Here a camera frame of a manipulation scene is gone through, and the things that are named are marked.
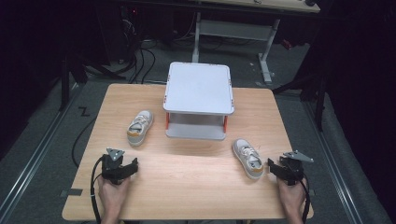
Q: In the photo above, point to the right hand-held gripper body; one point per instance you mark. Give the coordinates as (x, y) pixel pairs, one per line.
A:
(292, 169)

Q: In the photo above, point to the dark equipment tower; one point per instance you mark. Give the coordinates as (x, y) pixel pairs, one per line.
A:
(129, 31)

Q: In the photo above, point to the grey tape strip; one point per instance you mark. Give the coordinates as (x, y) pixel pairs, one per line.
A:
(72, 192)

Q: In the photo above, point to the person's right hand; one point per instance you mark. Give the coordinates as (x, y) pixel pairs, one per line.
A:
(291, 196)

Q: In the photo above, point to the grey white child sneaker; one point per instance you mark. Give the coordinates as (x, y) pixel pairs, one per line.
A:
(249, 158)
(140, 127)

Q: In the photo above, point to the black metal stand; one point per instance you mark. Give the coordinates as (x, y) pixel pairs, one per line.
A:
(65, 81)
(319, 102)

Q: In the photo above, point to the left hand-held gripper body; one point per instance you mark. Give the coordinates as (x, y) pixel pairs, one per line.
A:
(112, 166)

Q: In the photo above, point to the metal floor rail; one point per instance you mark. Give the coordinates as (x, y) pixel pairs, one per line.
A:
(333, 165)
(34, 155)

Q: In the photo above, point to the white-legged wooden desk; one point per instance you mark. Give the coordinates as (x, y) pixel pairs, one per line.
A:
(236, 29)

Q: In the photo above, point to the white two-tier shoe rack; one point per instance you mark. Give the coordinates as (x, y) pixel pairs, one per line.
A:
(199, 90)

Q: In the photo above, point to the person's left hand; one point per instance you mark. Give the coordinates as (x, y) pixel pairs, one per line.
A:
(112, 194)

